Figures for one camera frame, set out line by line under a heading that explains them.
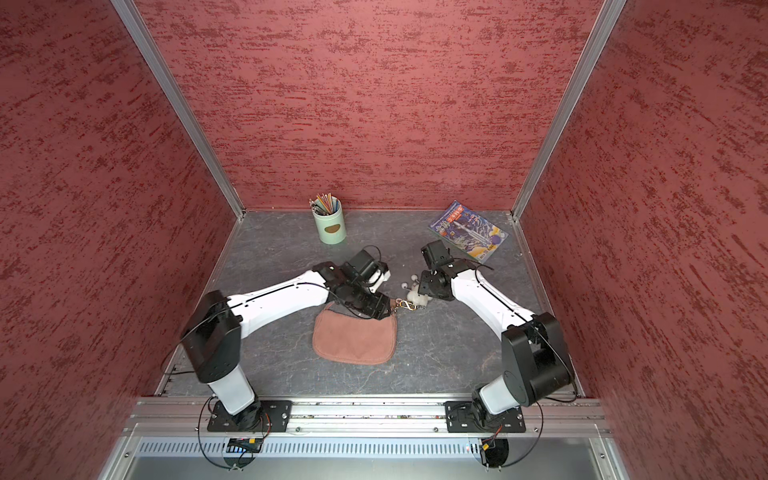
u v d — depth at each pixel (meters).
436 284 0.63
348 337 0.87
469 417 0.74
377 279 0.71
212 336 0.45
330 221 1.02
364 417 0.76
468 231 1.14
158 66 0.79
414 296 0.92
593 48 0.76
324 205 1.06
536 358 0.44
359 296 0.70
